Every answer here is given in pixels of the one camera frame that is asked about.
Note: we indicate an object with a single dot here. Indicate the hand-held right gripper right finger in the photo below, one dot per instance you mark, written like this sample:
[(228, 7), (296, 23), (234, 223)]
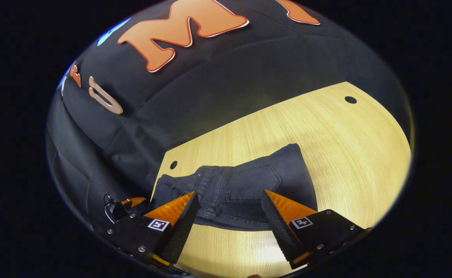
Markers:
[(278, 227)]

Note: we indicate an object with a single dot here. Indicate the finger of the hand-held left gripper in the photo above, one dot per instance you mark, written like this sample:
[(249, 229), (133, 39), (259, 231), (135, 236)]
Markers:
[(135, 202)]

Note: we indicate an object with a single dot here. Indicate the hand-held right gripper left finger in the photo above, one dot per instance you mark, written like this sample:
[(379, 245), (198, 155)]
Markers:
[(181, 231)]

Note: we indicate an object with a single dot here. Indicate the dark grey jeans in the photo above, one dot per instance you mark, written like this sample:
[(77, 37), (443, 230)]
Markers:
[(249, 185)]

